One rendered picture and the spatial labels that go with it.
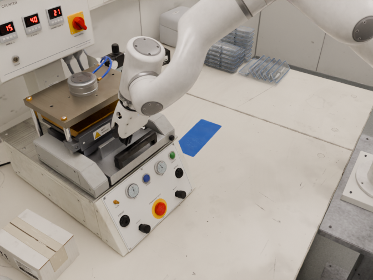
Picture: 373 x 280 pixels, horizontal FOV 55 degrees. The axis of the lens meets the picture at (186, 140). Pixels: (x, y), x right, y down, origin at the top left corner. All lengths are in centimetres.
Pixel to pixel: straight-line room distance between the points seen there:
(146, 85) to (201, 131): 73
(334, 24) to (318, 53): 264
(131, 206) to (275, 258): 43
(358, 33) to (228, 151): 74
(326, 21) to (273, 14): 267
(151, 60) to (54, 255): 55
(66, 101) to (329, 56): 270
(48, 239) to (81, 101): 37
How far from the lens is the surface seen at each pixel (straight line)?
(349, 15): 76
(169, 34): 201
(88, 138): 99
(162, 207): 110
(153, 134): 102
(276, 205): 120
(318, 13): 77
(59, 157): 101
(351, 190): 129
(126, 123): 89
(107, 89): 104
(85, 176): 95
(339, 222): 121
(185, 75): 73
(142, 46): 79
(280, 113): 160
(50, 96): 105
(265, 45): 355
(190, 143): 139
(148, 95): 74
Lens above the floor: 163
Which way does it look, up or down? 39 degrees down
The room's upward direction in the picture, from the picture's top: straight up
